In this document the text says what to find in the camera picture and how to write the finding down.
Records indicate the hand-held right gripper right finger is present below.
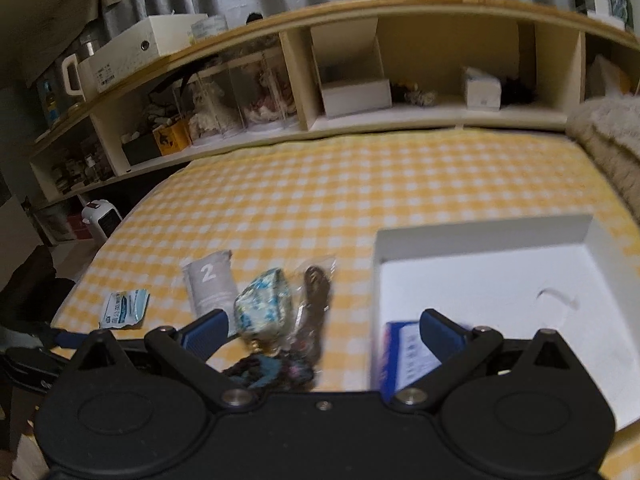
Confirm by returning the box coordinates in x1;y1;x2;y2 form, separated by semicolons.
389;308;577;411

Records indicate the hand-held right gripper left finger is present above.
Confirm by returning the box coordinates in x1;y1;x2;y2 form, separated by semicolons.
75;308;257;411

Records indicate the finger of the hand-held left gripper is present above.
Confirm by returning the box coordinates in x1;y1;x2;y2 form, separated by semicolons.
49;328;84;350

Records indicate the blue tissue packet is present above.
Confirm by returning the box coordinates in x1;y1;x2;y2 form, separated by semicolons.
384;320;453;402

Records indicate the grey-white soft packet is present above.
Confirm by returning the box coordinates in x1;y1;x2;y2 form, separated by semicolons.
181;251;236;332

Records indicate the floral brocade pouch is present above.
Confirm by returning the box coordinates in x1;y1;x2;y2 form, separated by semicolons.
234;267;292;347

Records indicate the white cardboard box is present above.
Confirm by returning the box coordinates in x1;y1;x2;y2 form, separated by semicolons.
374;214;640;432

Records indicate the blue-white wet wipe packet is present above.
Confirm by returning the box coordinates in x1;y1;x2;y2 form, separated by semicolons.
99;288;151;330

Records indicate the dark knitted yarn pouch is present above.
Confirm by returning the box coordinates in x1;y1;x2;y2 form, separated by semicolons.
221;349;317;392

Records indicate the clear bag with brown ornament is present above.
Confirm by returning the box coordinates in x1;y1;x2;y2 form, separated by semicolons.
291;257;337;362

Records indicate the small white heater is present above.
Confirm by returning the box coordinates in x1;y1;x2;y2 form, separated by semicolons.
81;199;124;241

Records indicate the group of small jars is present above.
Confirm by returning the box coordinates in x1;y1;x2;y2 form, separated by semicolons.
49;144;115;197

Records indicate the yellow checked bed sheet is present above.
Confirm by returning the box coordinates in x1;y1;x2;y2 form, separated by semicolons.
50;126;640;480

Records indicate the small black box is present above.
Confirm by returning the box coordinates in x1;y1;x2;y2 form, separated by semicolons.
121;134;162;167

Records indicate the orange and black box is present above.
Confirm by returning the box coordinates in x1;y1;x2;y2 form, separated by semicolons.
152;119;192;157

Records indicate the clear case with doll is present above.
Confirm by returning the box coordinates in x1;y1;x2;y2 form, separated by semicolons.
187;67;242;144
232;55;297;132

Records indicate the pile of small trinkets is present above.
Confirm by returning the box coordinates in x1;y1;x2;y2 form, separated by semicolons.
391;81;439;107

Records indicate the white tissue box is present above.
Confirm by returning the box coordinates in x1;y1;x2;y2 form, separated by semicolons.
461;66;503;110

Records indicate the open white shelf box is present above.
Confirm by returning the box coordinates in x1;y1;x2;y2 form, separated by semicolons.
310;17;394;119

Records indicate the dark fluffy item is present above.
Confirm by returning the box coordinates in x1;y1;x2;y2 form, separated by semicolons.
501;76;539;107

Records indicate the beige fluffy blanket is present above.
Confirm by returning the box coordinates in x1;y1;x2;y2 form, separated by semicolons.
565;95;640;243

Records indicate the wooden headboard shelf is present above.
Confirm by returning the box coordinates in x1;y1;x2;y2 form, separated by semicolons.
27;0;640;211

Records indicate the white lidded storage box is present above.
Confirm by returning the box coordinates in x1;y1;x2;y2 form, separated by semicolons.
79;14;210;94

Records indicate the small white figurine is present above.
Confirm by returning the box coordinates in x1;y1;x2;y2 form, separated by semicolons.
586;0;627;27

